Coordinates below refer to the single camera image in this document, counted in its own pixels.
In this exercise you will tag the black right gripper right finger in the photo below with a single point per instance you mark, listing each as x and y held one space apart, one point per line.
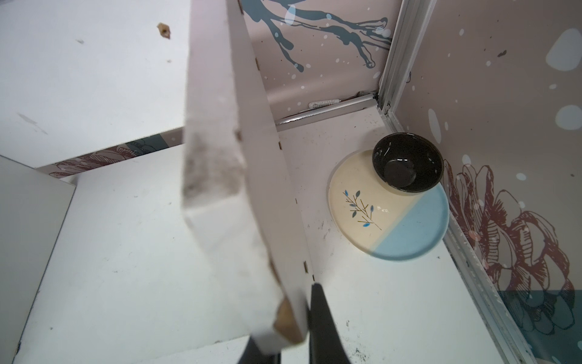
324 341

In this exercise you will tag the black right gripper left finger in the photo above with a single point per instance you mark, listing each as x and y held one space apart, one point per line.
252 355

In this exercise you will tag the white wooden bookshelf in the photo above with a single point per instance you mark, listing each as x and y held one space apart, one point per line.
153 169

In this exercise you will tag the cream and blue plate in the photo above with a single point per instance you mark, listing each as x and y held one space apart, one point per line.
380 220

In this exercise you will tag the black bowl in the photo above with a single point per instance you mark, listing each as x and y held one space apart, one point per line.
408 162

